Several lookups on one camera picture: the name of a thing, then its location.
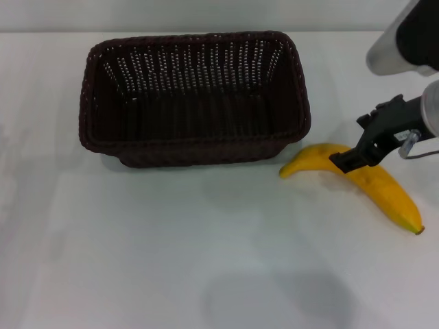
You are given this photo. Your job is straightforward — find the cable with clear plug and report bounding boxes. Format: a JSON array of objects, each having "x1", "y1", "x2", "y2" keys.
[{"x1": 397, "y1": 128, "x2": 439, "y2": 160}]

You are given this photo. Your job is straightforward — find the black woven plastic basket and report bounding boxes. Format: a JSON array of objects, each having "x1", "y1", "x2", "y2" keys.
[{"x1": 78, "y1": 30, "x2": 313, "y2": 169}]

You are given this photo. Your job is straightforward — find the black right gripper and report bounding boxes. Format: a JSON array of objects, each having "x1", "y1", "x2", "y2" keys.
[{"x1": 328, "y1": 95, "x2": 426, "y2": 174}]

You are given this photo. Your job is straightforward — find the yellow banana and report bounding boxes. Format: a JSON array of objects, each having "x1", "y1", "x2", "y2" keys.
[{"x1": 278, "y1": 143, "x2": 426, "y2": 236}]

